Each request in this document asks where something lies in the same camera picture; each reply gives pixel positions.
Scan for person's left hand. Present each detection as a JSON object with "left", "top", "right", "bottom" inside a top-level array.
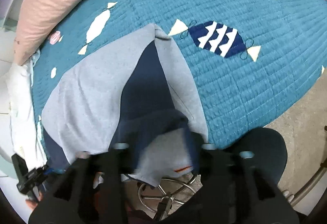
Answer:
[{"left": 26, "top": 197, "right": 43, "bottom": 212}]

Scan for chrome stool base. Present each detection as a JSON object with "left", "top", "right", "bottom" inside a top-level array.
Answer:
[{"left": 138, "top": 175, "right": 200, "bottom": 222}]

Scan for teal quilted bedspread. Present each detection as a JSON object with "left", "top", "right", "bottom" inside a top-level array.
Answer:
[{"left": 32, "top": 0, "right": 326, "bottom": 153}]

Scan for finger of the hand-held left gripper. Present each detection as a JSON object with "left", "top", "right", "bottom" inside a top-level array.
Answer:
[{"left": 31, "top": 166, "right": 55, "bottom": 180}]

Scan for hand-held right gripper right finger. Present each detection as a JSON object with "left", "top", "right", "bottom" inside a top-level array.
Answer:
[{"left": 176, "top": 142, "right": 299, "bottom": 224}]

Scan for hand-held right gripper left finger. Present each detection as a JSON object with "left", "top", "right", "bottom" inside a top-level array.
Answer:
[{"left": 28, "top": 142, "right": 133, "bottom": 224}]

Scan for chrome metal tube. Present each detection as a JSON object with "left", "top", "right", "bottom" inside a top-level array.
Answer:
[{"left": 291, "top": 163, "right": 327, "bottom": 208}]

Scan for grey and navy jacket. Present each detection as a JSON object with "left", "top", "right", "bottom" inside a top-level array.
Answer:
[{"left": 41, "top": 23, "right": 208, "bottom": 187}]

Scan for white pillow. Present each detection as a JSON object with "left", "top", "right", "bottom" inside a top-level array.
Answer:
[{"left": 6, "top": 62, "right": 48, "bottom": 171}]

